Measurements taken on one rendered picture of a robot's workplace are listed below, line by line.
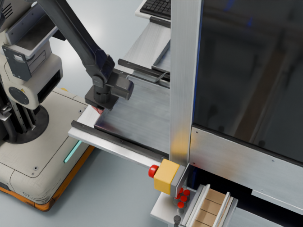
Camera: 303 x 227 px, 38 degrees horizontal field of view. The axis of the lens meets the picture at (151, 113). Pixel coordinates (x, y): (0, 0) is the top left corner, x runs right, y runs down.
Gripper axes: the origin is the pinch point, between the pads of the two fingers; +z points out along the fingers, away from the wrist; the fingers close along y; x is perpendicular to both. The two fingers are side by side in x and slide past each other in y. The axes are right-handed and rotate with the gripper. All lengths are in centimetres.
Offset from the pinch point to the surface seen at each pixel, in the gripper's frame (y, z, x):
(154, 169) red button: 27.9, -14.7, -19.1
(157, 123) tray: 19.5, 0.0, 5.7
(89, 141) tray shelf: 1.6, 3.5, -10.8
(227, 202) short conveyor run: 51, -10, -16
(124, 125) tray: 9.5, 1.7, 0.2
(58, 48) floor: -83, 106, 98
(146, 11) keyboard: -13, 11, 68
